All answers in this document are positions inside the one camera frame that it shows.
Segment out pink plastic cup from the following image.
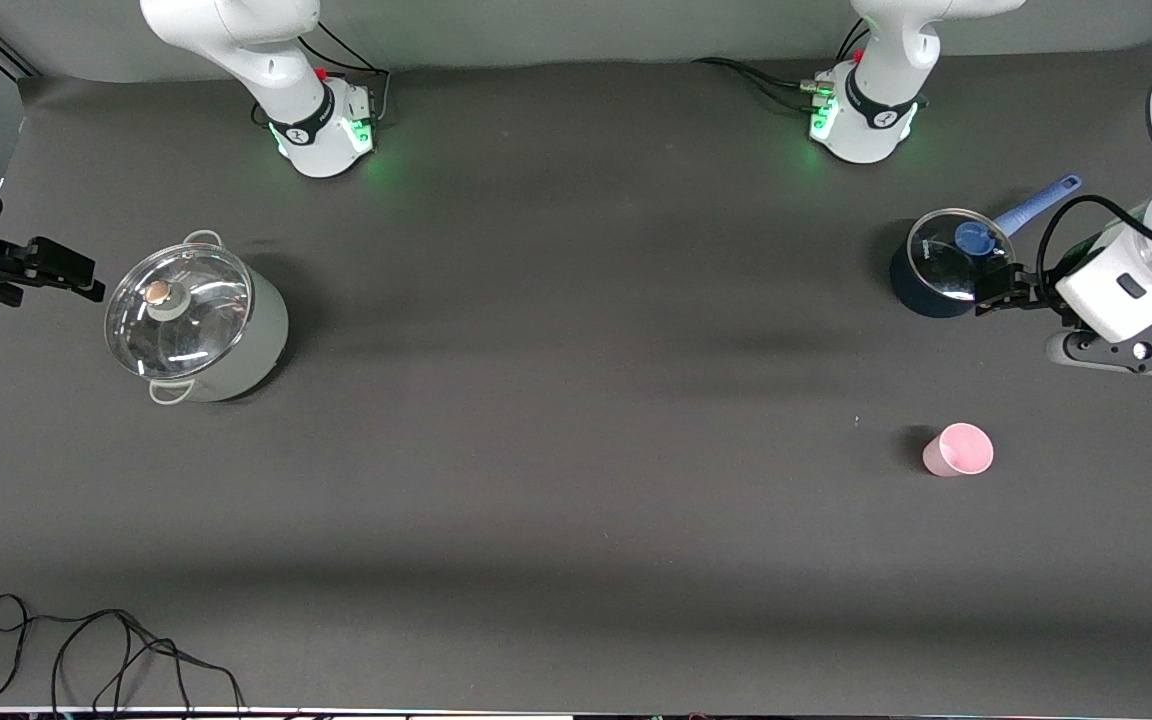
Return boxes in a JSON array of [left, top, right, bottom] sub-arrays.
[[923, 422, 994, 478]]

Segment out glass lid with blue knob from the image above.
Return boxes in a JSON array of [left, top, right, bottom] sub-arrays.
[[907, 208, 1017, 302]]

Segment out dark blue saucepan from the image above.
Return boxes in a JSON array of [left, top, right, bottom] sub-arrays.
[[889, 174, 1083, 319]]

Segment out glass lid with copper knob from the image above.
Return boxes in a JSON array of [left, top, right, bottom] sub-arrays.
[[104, 243, 254, 381]]

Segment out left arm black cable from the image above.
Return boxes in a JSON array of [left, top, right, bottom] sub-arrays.
[[1034, 195, 1152, 306]]

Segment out grey two-handled cooking pot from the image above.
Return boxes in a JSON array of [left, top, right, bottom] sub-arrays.
[[104, 230, 290, 405]]

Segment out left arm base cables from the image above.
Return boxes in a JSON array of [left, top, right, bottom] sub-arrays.
[[693, 18, 872, 113]]

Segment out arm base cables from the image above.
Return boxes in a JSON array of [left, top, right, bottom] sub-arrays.
[[251, 20, 392, 131], [693, 18, 872, 113]]

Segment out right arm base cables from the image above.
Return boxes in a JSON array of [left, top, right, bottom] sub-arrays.
[[251, 20, 392, 131]]

